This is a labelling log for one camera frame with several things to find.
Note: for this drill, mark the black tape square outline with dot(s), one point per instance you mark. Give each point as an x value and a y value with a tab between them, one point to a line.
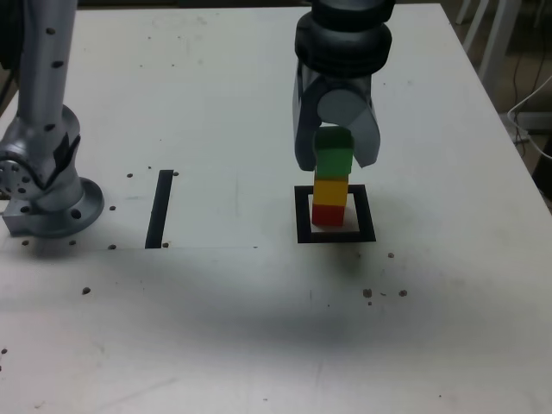
303	215

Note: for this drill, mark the white furniture leg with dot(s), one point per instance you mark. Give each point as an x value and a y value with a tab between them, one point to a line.
493	43
476	26
462	13

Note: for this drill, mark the yellow cube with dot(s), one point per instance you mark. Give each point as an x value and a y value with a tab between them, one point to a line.
330	192

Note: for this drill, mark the red cube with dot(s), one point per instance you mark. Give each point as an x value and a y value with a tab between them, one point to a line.
328	215

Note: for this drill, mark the green cube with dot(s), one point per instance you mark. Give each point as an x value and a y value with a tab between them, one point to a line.
334	157

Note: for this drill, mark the black tape strip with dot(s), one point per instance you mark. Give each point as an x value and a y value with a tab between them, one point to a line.
158	207

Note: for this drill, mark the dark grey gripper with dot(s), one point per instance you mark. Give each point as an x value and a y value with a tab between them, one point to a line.
345	83

